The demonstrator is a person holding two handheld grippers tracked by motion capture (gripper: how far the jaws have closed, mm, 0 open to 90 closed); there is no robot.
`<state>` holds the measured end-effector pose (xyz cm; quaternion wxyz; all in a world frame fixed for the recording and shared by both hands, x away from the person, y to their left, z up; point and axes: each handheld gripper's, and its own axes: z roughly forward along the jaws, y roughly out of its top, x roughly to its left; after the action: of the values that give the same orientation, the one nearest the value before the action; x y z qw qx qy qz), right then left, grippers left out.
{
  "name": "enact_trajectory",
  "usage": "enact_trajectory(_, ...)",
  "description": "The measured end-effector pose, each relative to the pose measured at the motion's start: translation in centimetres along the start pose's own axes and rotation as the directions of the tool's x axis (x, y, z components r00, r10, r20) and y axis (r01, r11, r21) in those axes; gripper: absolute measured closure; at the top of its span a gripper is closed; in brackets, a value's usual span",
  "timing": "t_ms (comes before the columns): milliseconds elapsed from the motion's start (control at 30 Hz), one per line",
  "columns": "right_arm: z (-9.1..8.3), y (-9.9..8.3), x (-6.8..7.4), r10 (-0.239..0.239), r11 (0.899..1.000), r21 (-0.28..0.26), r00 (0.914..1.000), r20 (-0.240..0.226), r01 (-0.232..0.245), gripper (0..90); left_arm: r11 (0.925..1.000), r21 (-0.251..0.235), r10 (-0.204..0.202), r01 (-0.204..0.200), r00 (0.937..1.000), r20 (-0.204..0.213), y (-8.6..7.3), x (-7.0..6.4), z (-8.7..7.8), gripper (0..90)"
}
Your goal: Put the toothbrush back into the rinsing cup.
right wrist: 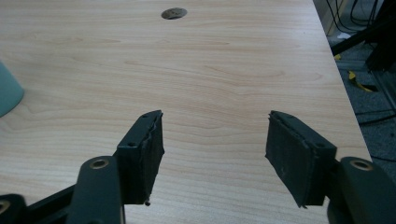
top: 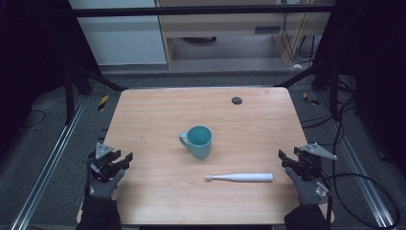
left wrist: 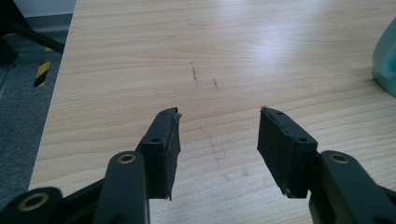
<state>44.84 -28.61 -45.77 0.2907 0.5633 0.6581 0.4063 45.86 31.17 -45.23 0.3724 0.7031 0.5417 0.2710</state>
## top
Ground black metal stand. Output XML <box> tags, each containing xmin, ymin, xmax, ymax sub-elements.
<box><xmin>62</xmin><ymin>60</ymin><xmax>128</xmax><ymax>127</ymax></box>
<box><xmin>274</xmin><ymin>60</ymin><xmax>343</xmax><ymax>122</ymax></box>

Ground person's left hand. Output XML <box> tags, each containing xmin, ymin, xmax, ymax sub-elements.
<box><xmin>85</xmin><ymin>168</ymin><xmax>126</xmax><ymax>201</ymax></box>

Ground black horizontal frame bar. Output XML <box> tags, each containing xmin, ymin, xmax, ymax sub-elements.
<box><xmin>70</xmin><ymin>5</ymin><xmax>336</xmax><ymax>18</ymax></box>

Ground light wooden desk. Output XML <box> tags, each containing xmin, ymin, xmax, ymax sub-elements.
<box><xmin>154</xmin><ymin>0</ymin><xmax>337</xmax><ymax>70</ymax></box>

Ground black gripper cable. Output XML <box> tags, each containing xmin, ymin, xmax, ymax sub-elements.
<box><xmin>319</xmin><ymin>172</ymin><xmax>401</xmax><ymax>230</ymax></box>

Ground black hanging cables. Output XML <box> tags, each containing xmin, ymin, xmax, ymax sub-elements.
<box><xmin>280</xmin><ymin>0</ymin><xmax>322</xmax><ymax>65</ymax></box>

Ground white electric toothbrush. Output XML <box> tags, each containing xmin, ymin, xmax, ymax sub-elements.
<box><xmin>204</xmin><ymin>172</ymin><xmax>275</xmax><ymax>183</ymax></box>

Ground black floor cable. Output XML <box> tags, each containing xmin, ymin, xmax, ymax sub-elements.
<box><xmin>301</xmin><ymin>95</ymin><xmax>358</xmax><ymax>161</ymax></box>
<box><xmin>19</xmin><ymin>109</ymin><xmax>46</xmax><ymax>130</ymax></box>

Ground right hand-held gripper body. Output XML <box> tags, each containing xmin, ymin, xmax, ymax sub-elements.
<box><xmin>293</xmin><ymin>142</ymin><xmax>338</xmax><ymax>182</ymax></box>

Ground teal mug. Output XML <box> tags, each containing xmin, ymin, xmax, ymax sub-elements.
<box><xmin>178</xmin><ymin>125</ymin><xmax>214</xmax><ymax>160</ymax></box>

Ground white cabinet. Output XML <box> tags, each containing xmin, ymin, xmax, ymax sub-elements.
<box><xmin>68</xmin><ymin>0</ymin><xmax>169</xmax><ymax>67</ymax></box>

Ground aluminium floor rail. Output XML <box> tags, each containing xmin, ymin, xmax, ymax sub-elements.
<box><xmin>9</xmin><ymin>95</ymin><xmax>88</xmax><ymax>230</ymax></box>
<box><xmin>315</xmin><ymin>92</ymin><xmax>396</xmax><ymax>229</ymax></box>

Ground yellow black striped tape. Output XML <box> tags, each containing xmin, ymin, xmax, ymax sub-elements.
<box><xmin>302</xmin><ymin>91</ymin><xmax>320</xmax><ymax>106</ymax></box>
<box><xmin>97</xmin><ymin>94</ymin><xmax>110</xmax><ymax>112</ymax></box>

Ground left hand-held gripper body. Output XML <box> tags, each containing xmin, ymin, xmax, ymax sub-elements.
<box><xmin>87</xmin><ymin>142</ymin><xmax>124</xmax><ymax>184</ymax></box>

